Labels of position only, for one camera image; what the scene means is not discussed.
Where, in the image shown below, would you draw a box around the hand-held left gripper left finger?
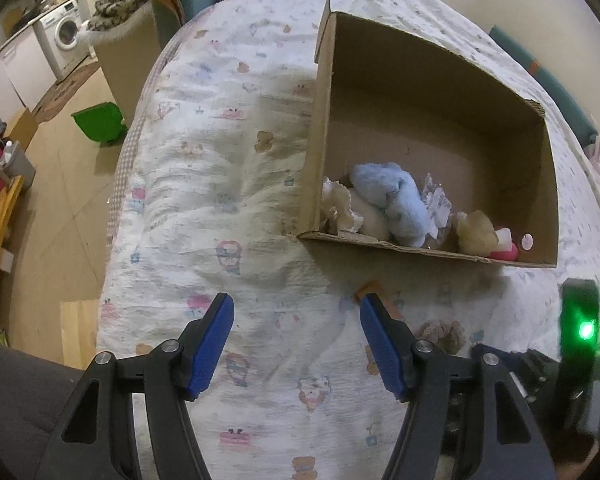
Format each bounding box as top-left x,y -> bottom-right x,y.
34,292 -> 235,480

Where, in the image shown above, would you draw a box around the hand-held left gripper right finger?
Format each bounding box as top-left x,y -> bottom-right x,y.
359,294 -> 556,480

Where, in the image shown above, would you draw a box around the white sock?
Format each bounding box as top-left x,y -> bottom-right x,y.
350,187 -> 393,241

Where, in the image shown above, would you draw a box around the pink rubber duck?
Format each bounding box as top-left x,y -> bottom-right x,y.
487,227 -> 535,262

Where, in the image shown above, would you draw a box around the beige plush toy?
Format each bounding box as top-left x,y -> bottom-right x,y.
452,209 -> 501,256

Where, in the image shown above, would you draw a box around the light blue plush toy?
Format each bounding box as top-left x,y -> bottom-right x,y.
349,161 -> 433,248

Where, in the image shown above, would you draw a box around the cream scrunchie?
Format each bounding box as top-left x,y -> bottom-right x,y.
321,176 -> 363,235

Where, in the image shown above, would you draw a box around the white printed cloth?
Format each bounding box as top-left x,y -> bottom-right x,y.
420,172 -> 453,238

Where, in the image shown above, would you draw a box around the light wooden board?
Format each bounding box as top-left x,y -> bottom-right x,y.
60,300 -> 101,368

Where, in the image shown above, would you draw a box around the white printed bed quilt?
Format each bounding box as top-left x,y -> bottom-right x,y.
97,0 -> 600,480

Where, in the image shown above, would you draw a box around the person's dark grey trousers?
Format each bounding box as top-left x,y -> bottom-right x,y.
0,335 -> 101,480

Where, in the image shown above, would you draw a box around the yellow wooden rack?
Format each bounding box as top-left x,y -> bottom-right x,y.
0,165 -> 26,333

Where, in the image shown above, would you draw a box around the grey bin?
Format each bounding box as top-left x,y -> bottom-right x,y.
0,140 -> 37,193

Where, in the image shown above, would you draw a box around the small cardboard box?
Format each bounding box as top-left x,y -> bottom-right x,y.
2,107 -> 41,153

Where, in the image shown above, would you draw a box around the teal headboard pad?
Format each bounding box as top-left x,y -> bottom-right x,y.
489,25 -> 600,143

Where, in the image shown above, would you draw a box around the large cardboard carton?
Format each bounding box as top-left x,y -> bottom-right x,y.
92,10 -> 186,126

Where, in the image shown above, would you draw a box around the brown patterned floor mat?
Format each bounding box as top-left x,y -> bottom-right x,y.
32,55 -> 103,123

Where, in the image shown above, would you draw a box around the white floor cabinet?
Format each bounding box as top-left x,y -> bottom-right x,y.
0,25 -> 56,121

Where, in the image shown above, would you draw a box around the white washing machine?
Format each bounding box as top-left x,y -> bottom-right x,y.
32,0 -> 98,81

